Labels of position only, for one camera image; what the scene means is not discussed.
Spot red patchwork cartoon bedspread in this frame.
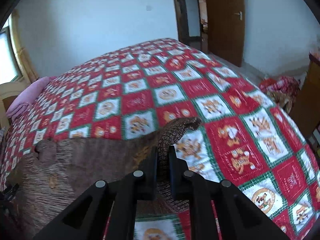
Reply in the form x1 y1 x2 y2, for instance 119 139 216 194
1 38 319 239

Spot brown wooden cabinet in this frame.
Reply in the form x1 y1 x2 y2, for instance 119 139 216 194
290 54 320 138

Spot brown wooden door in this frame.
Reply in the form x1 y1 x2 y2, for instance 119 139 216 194
206 0 245 67

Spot yellow curtain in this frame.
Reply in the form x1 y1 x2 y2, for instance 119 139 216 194
9 9 39 85

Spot folded pink blanket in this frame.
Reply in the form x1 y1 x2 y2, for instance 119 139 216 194
6 76 56 121

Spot brown knitted sweater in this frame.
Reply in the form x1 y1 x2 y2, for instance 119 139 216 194
7 117 201 239

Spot window with frame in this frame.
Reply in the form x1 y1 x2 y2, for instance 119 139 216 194
0 26 22 84

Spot cream and brown headboard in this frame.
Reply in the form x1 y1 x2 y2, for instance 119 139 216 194
0 82 28 131

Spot red patterned bag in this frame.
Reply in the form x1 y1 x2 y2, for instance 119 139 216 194
258 76 300 99

